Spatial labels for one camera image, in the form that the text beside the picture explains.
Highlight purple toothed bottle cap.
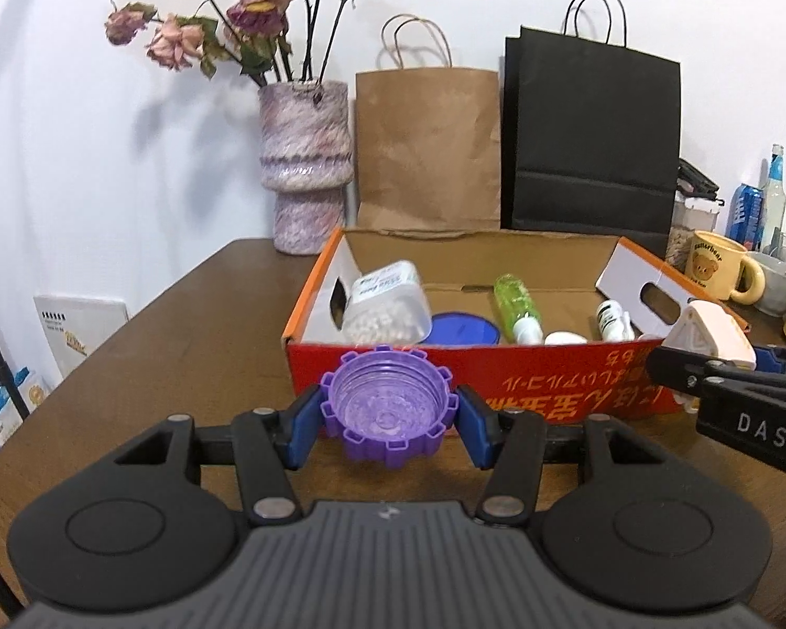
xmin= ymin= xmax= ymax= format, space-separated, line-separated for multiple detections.
xmin=319 ymin=346 xmax=460 ymax=469

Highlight blue-white packages on shelf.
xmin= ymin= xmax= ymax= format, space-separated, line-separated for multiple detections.
xmin=0 ymin=352 xmax=51 ymax=456

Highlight white round small lid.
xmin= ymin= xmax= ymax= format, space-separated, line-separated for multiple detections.
xmin=543 ymin=331 xmax=588 ymax=346

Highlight brown paper bag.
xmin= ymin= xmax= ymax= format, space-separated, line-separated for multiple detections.
xmin=355 ymin=13 xmax=501 ymax=230

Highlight small white spray bottle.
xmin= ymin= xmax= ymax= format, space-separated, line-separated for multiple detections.
xmin=596 ymin=300 xmax=636 ymax=342

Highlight blue round lid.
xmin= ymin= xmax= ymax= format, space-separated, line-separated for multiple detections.
xmin=421 ymin=311 xmax=501 ymax=346

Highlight green clear plastic bottle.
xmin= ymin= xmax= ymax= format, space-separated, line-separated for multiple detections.
xmin=493 ymin=274 xmax=545 ymax=346

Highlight red cardboard box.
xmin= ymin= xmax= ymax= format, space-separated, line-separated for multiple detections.
xmin=282 ymin=229 xmax=707 ymax=423

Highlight black paper bag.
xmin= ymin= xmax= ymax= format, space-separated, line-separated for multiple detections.
xmin=499 ymin=0 xmax=682 ymax=256

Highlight pink marbled ceramic vase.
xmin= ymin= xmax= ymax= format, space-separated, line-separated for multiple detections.
xmin=259 ymin=81 xmax=353 ymax=256

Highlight clear jar with black clips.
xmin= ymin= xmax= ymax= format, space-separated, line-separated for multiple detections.
xmin=666 ymin=158 xmax=724 ymax=273

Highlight grey ceramic bowl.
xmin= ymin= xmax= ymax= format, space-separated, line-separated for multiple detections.
xmin=751 ymin=253 xmax=786 ymax=318

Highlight blue soda can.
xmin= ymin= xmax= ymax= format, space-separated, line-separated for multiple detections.
xmin=726 ymin=183 xmax=764 ymax=252

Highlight cream cube-shaped plastic item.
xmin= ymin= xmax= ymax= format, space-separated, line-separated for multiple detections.
xmin=660 ymin=298 xmax=758 ymax=414

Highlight yellow bear mug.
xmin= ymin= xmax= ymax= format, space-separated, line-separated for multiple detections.
xmin=684 ymin=230 xmax=766 ymax=305

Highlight dried pink rose bouquet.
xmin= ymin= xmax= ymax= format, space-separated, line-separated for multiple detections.
xmin=104 ymin=0 xmax=356 ymax=86

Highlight clear cotton swab box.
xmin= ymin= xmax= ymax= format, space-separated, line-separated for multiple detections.
xmin=342 ymin=260 xmax=433 ymax=346

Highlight white booklet against wall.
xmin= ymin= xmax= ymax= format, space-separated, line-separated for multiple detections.
xmin=34 ymin=296 xmax=129 ymax=378

